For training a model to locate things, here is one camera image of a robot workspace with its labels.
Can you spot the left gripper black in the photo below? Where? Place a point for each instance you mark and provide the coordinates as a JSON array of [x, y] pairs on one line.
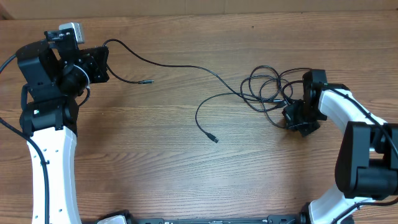
[[96, 62]]

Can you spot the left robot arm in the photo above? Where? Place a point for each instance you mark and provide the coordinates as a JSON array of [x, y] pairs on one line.
[[56, 74]]

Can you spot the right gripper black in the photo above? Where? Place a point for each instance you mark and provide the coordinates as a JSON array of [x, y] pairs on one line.
[[287, 114]]

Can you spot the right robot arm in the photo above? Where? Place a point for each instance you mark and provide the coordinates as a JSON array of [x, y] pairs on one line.
[[366, 167]]

